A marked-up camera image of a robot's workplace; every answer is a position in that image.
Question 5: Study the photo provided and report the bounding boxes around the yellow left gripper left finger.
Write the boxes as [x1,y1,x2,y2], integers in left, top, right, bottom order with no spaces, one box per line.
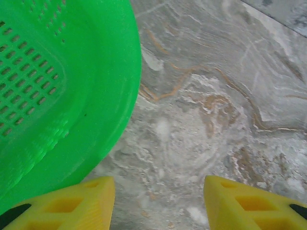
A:
[0,176,116,230]

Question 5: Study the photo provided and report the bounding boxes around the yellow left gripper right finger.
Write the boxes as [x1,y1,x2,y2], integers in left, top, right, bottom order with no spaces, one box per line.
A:
[203,174,307,230]

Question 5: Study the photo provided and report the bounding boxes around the green plastic basket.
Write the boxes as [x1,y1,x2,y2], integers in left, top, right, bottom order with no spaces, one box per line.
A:
[0,0,142,209]

